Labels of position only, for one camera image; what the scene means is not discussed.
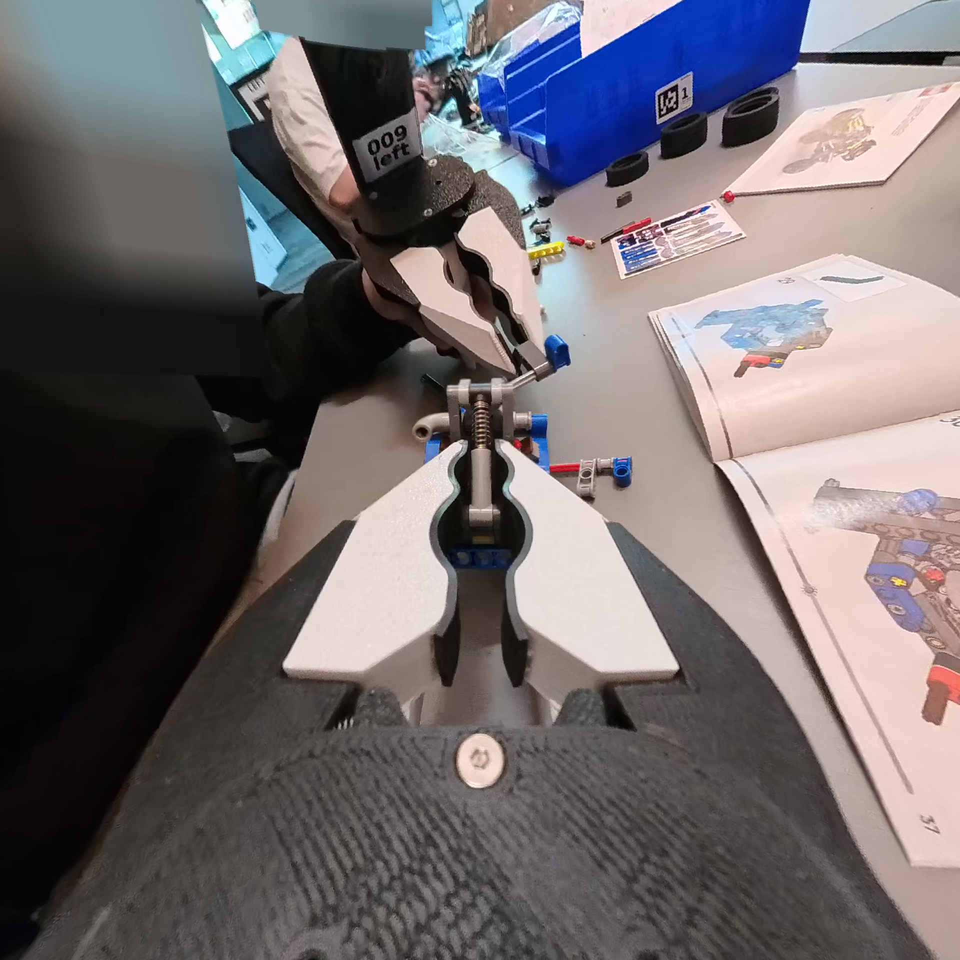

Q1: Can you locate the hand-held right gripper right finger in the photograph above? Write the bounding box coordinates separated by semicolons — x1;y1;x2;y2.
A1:
491;441;682;726

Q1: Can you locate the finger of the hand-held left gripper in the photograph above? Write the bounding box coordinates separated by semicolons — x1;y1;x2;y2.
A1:
388;246;520;375
456;207;550;352

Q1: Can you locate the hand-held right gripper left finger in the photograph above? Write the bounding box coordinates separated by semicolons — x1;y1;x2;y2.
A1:
282;441;475;726

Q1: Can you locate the grey lego connector with blue piece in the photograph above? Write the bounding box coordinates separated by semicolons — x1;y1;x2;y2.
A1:
498;333;573;390

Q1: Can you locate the blue grey lego assembly with spring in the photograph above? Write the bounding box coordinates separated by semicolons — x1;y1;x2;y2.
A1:
411;376;561;571

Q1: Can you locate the person's left forearm black sleeve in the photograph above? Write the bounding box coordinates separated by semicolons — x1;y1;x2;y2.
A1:
258;257;417;412

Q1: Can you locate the red grey blue lego subassembly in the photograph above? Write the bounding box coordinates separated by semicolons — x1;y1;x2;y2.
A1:
549;454;632;497

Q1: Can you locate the lego sticker sheet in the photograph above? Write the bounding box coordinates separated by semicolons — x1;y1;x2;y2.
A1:
608;200;747;281

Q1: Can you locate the open lego instruction booklet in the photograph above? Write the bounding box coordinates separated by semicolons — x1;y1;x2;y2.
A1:
648;254;960;868

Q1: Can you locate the closed thin lego booklet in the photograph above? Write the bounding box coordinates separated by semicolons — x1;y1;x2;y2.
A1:
723;84;960;198

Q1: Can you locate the person's left hand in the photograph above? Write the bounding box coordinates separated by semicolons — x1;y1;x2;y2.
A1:
360;268;468;359

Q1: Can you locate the clear plastic bag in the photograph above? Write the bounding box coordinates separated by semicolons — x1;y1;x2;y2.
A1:
431;0;588;151

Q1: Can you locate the blue plastic bin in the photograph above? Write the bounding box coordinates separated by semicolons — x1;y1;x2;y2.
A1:
480;0;813;186

